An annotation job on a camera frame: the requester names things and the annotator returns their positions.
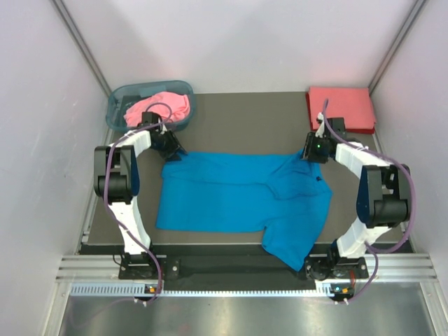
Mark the teal plastic basket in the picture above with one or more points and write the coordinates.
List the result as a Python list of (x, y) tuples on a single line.
[(126, 96)]

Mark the blue t shirt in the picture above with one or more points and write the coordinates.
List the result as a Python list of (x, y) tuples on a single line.
[(282, 196)]

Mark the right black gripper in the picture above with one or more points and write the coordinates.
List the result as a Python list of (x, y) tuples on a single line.
[(309, 153)]

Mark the folded dark red t shirt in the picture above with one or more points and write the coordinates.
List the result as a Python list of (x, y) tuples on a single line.
[(309, 112)]

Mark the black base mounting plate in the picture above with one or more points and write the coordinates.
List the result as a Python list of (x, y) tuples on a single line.
[(234, 267)]

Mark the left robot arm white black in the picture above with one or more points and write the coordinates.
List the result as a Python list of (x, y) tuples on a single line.
[(116, 175)]

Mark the folded coral pink t shirt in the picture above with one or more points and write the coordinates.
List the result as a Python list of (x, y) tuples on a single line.
[(341, 101)]

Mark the grey slotted cable duct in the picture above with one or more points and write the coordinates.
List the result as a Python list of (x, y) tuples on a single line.
[(146, 290)]

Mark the pink crumpled t shirt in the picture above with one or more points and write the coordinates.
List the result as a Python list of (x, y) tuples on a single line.
[(168, 105)]

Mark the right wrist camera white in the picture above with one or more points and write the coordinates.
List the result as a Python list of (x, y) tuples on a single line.
[(321, 119)]

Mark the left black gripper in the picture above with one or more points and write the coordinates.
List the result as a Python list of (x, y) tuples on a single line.
[(174, 146)]

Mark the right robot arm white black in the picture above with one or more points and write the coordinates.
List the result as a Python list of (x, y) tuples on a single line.
[(384, 194)]

